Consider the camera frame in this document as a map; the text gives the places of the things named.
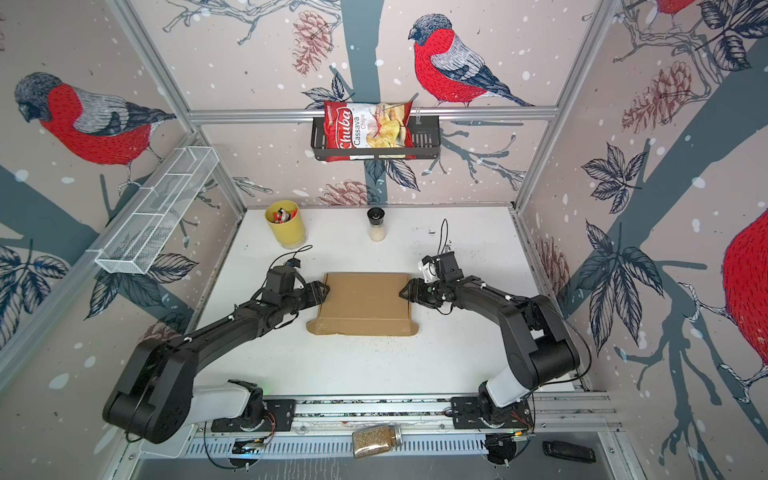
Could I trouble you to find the brown cardboard box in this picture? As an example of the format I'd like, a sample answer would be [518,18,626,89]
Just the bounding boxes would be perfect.
[306,272,419,337]

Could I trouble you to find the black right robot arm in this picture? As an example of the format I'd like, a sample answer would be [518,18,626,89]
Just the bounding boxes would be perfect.
[399,252,581,420]

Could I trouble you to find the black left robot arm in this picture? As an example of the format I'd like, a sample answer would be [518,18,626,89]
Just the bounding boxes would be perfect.
[102,263,331,444]

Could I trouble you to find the glass spice grinder black cap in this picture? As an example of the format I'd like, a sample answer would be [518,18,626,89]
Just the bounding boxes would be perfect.
[367,207,386,242]

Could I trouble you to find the yellow plastic cup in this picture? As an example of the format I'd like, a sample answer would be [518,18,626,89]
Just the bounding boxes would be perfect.
[265,200,306,249]

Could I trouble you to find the glass jar of grains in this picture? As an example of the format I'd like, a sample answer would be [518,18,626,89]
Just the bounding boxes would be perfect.
[352,424,402,459]

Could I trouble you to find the red cassava chips bag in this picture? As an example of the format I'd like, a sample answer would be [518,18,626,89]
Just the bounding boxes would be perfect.
[323,101,414,150]

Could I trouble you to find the black remote device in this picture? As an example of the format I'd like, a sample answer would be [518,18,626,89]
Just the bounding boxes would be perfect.
[542,440,597,464]

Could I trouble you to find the white square pad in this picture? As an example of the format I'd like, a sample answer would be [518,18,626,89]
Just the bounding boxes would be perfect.
[139,424,197,459]

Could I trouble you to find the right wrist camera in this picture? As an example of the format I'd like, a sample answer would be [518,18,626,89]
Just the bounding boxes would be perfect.
[419,256,438,284]

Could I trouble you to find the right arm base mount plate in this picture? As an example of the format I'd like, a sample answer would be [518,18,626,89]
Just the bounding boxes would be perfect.
[447,395,534,430]

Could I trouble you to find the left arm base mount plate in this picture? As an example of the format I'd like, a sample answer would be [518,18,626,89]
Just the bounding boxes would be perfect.
[208,398,297,433]

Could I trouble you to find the black wire wall basket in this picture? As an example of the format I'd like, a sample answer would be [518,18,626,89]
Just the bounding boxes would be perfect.
[310,116,441,162]

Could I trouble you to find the white wire mesh shelf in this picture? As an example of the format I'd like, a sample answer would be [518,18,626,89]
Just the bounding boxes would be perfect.
[95,146,219,274]

